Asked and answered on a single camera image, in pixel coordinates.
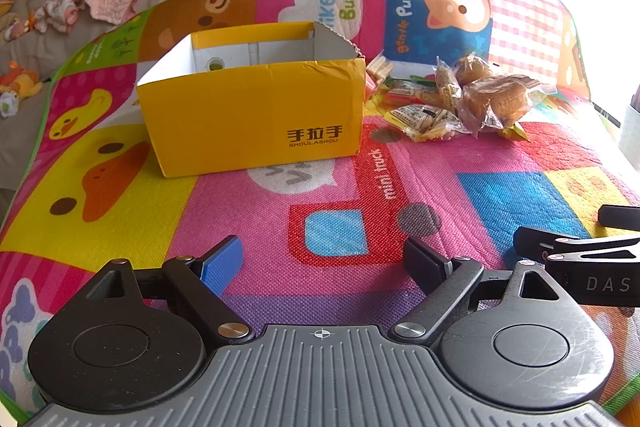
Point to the mixed candy packet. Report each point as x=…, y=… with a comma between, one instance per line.
x=425, y=119

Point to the small white plush toy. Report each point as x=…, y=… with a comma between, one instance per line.
x=7, y=106

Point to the large brown bun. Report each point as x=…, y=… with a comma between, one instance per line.
x=500, y=99

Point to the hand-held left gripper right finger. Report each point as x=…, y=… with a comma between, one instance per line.
x=425, y=264

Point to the long clear crisp packet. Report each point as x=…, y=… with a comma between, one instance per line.
x=447, y=87

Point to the green-edged cookie packet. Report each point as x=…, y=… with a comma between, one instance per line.
x=407, y=92

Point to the pink wafer packet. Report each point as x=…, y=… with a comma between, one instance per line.
x=377, y=72

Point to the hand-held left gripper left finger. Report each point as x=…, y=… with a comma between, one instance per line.
x=220, y=267

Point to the orange plush toy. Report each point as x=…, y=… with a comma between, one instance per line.
x=22, y=82

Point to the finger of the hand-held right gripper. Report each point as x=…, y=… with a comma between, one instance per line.
x=575, y=243
x=620, y=214

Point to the colourful cartoon play mat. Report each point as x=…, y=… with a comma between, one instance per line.
x=300, y=202

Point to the white plant pot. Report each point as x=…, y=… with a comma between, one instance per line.
x=631, y=137

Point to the yellow cardboard box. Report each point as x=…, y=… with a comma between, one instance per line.
x=250, y=117

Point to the yellow snack packet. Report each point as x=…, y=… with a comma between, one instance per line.
x=515, y=133

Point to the small brown bun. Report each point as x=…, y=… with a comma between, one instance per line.
x=472, y=68

